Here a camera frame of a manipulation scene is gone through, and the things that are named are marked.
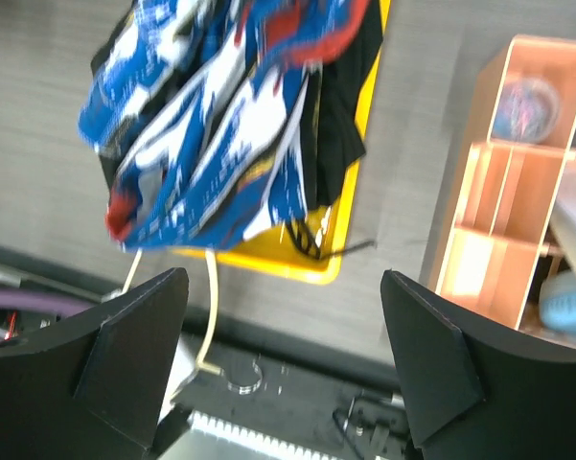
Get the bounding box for yellow plastic tray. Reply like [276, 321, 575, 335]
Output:
[172, 0, 393, 287]

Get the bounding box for cream plastic hanger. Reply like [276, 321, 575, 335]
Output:
[122, 248, 224, 378]

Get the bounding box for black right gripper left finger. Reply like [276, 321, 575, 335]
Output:
[0, 268, 189, 459]

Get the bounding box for black trousers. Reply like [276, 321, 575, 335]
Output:
[90, 0, 384, 260]

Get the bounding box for peach compartment desk organizer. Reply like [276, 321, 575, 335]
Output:
[427, 34, 576, 329]

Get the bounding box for blue white patterned garment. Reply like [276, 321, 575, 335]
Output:
[76, 0, 373, 254]

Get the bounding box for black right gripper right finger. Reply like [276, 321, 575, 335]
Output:
[380, 270, 576, 459]

